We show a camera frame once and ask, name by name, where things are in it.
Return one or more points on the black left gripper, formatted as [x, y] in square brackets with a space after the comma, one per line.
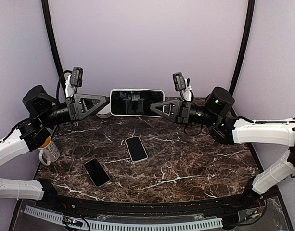
[75, 107]

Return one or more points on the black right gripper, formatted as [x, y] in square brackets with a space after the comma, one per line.
[179, 112]

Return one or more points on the white phone case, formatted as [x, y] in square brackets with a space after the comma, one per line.
[136, 103]

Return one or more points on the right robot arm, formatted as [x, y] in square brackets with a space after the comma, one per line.
[237, 130]

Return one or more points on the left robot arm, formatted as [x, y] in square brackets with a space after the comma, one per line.
[45, 112]

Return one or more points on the left phone in clear case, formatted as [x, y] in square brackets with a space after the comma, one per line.
[97, 173]

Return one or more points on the white scalloped bowl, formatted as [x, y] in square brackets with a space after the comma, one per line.
[104, 113]

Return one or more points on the white patterned mug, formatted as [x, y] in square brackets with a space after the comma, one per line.
[48, 152]

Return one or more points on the small circuit board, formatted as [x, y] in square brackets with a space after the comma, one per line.
[71, 222]

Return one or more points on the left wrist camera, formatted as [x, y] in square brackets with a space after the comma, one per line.
[73, 82]

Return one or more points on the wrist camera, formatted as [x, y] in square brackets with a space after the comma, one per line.
[73, 82]
[183, 87]

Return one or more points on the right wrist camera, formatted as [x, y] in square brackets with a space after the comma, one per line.
[183, 87]

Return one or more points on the black front rail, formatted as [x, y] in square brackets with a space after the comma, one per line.
[91, 208]

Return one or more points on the left black frame post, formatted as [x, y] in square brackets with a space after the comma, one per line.
[51, 36]

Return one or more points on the black frame post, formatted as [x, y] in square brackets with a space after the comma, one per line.
[51, 36]
[243, 46]

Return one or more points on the white slotted cable duct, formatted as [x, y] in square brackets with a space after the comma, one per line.
[94, 225]

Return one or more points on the right black frame post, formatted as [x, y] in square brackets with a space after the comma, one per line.
[243, 46]

